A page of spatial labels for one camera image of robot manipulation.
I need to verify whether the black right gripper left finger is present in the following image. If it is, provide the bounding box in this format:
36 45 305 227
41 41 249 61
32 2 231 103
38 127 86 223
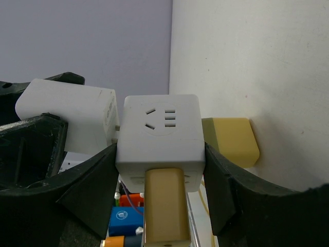
1 145 118 246

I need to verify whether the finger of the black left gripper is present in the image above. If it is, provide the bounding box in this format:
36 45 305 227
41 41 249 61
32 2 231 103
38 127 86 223
1 72 85 121
1 113 68 190

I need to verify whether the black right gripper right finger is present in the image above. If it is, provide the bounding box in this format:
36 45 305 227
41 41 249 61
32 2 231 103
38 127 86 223
204 145 328 246

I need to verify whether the white USB charger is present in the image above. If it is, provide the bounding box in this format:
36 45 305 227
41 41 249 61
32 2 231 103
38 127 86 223
15 80 119 155

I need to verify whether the small yellow charger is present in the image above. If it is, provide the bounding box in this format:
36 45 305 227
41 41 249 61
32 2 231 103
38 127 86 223
143 168 191 246

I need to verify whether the yellow dual USB charger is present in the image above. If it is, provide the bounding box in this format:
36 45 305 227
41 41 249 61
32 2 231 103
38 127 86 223
202 118 260 168

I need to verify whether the white cube socket adapter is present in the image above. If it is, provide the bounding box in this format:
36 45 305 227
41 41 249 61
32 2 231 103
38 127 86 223
116 95 205 193

